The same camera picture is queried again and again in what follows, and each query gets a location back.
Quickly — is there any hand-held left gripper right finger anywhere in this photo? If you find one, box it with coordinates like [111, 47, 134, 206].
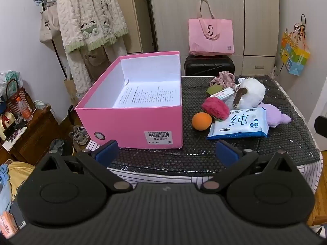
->
[200, 140, 297, 193]

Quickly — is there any blue white wet wipes packet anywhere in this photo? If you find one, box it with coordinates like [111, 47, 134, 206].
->
[206, 107, 269, 140]

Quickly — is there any colourful paper bag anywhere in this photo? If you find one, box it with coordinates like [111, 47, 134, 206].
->
[280, 14, 311, 76]

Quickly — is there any yellow cloth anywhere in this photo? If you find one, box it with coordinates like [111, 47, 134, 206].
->
[8, 161, 36, 202]

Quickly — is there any wooden side cabinet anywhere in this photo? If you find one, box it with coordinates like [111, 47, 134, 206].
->
[0, 105, 62, 166]

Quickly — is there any beige handbag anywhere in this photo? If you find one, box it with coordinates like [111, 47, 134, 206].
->
[0, 114, 13, 139]

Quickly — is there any brown paper bag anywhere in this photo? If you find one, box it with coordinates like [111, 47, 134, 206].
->
[63, 68, 82, 106]

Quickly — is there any blue cloth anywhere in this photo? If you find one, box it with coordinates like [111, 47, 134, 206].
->
[0, 163, 12, 217]

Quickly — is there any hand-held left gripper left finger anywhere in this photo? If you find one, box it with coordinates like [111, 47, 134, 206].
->
[36, 140, 133, 192]

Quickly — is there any orange packet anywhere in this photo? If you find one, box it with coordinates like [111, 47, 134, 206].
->
[0, 210, 19, 240]

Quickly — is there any white tube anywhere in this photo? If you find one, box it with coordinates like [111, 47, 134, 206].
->
[209, 87, 235, 101]

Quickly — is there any beige cabinet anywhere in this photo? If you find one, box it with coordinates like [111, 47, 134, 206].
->
[107, 0, 154, 55]

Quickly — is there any light wood wardrobe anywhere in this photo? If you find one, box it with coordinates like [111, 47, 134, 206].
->
[147, 0, 280, 76]

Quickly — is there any white green plastic bag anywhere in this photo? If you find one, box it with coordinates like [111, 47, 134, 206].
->
[0, 70, 23, 97]

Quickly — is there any red fuzzy ball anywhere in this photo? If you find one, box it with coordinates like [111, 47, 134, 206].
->
[201, 96, 230, 120]

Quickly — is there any orange ball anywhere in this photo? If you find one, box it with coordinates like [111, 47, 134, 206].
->
[192, 112, 213, 131]

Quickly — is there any black suitcase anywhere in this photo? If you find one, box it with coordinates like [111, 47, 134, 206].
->
[184, 54, 235, 77]

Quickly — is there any orange drink bottle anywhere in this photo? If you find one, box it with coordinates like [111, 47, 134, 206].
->
[16, 97, 34, 121]

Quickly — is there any brown woven basket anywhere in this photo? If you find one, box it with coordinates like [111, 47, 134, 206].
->
[6, 79, 32, 110]

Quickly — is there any cream fleece jacket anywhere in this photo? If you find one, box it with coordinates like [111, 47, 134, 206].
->
[56, 0, 129, 95]

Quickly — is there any white plush toy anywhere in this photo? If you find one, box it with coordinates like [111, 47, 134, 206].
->
[237, 78, 267, 102]

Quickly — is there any beige canvas tote bag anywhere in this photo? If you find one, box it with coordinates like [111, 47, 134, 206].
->
[39, 0, 62, 42]

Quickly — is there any printed paper sheet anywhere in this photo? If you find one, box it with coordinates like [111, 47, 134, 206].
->
[112, 80, 182, 108]

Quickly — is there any pink cardboard shoe box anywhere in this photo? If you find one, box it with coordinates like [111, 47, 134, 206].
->
[75, 51, 184, 149]

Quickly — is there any pink tote bag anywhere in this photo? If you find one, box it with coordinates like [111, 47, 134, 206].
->
[188, 0, 234, 55]

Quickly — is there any purple plush toy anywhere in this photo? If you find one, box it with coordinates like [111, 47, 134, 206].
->
[259, 102, 292, 128]

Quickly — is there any brown plush strap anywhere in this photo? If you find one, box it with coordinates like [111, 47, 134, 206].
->
[233, 87, 248, 109]

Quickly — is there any dark cloth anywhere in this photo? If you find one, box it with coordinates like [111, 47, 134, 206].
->
[48, 138, 74, 156]

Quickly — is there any grey sneaker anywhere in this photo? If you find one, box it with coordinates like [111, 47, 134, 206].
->
[69, 125, 90, 146]

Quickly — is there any brown garment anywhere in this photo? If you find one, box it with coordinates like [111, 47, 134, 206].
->
[82, 46, 111, 82]

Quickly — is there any floral fabric scrunchie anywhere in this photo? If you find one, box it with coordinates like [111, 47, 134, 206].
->
[209, 71, 236, 87]

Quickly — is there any green sponge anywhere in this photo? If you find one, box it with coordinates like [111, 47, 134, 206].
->
[206, 85, 223, 97]

